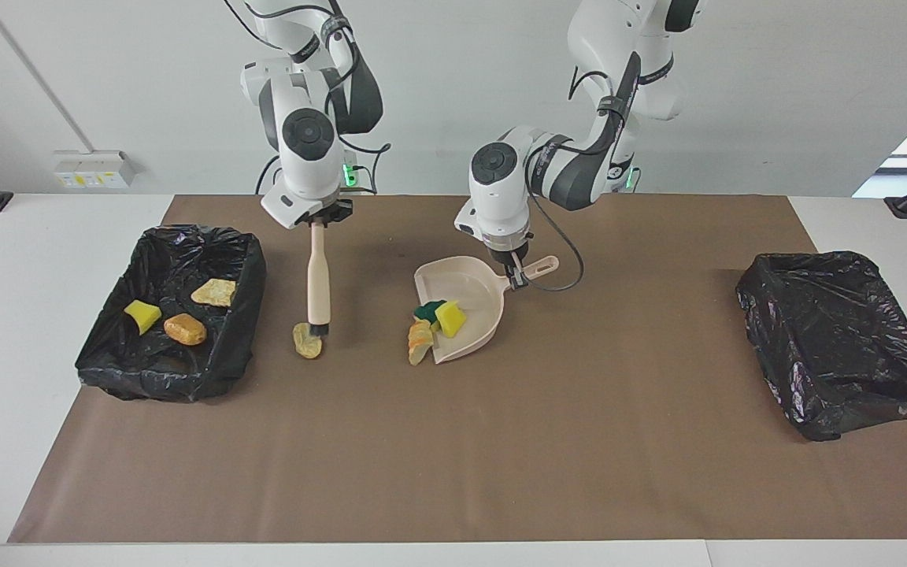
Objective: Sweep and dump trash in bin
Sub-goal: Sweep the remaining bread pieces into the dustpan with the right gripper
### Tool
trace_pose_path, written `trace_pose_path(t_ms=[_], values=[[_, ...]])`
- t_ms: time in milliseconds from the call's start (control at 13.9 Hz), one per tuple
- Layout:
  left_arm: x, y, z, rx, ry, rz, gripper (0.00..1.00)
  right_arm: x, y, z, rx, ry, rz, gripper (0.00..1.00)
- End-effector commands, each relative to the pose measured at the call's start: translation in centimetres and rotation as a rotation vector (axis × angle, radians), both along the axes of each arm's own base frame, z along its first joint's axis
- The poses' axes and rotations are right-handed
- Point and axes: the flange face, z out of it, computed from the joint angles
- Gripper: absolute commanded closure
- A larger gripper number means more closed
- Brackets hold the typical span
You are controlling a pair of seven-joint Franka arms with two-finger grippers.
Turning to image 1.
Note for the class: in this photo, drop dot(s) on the white wall socket box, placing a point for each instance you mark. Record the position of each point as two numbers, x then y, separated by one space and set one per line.
95 169

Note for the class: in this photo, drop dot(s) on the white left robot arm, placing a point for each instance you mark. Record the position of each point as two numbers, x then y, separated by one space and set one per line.
501 197

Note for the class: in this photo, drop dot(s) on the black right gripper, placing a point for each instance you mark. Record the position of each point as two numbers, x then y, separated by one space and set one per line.
331 213

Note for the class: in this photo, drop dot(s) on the pale yellow food piece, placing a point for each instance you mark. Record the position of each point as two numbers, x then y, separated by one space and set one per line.
420 342
308 342

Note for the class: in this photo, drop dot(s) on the brown paper table mat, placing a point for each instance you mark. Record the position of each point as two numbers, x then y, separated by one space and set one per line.
453 488

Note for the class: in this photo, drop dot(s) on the bin lined with black bag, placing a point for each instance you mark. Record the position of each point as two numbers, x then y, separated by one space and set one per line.
170 370
839 339

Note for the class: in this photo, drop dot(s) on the small yellow green sponge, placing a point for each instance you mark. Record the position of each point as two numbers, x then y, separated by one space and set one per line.
142 316

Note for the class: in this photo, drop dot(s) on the yellow notched sponge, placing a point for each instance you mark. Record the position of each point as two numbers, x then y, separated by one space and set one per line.
450 318

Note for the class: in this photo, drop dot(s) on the sliced bread loaf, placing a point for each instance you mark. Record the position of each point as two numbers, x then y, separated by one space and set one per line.
214 292

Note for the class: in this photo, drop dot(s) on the pink plastic dustpan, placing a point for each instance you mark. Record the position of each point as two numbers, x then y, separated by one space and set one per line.
473 283

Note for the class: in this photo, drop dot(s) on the brown bread roll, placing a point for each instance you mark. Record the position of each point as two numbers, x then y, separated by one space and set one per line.
185 330

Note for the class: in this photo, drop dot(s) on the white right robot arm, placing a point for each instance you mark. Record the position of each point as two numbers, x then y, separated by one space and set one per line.
304 165

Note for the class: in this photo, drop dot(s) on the beige hand brush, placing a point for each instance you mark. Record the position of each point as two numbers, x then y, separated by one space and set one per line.
318 276

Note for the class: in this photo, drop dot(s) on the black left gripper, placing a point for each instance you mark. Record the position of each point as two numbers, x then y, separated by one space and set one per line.
510 253

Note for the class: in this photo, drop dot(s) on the dark green backed sponge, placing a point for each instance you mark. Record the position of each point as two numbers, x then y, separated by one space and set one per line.
427 309

